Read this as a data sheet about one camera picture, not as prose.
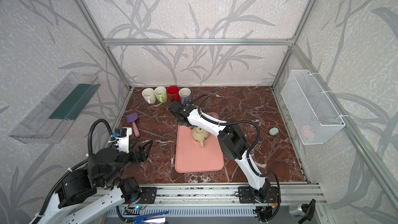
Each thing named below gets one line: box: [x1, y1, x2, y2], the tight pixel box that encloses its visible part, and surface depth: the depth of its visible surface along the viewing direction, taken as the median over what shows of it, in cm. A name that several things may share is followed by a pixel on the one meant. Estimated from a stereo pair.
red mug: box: [166, 85, 180, 102], surface depth 110 cm
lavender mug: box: [178, 87, 192, 107], surface depth 109 cm
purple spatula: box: [126, 112, 141, 137], surface depth 104 cm
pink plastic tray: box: [175, 112, 225, 174], surface depth 88 cm
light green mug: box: [153, 86, 168, 104], surface depth 107 cm
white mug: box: [141, 87, 157, 105], surface depth 107 cm
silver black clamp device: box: [288, 198, 316, 224], surface depth 61 cm
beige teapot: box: [191, 126, 209, 149], surface depth 88 cm
